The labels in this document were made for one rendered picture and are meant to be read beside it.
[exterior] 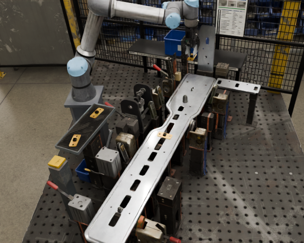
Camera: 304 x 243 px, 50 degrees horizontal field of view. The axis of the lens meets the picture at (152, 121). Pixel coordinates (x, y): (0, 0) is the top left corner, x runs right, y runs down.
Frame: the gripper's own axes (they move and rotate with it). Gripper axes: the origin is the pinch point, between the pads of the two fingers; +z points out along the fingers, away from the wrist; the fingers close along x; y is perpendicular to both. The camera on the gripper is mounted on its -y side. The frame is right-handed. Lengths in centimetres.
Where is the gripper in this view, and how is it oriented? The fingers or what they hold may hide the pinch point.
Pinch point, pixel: (191, 54)
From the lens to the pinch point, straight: 203.0
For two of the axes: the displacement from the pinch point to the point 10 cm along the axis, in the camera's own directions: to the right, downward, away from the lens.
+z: 0.7, 7.6, 6.5
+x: 9.2, 2.1, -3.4
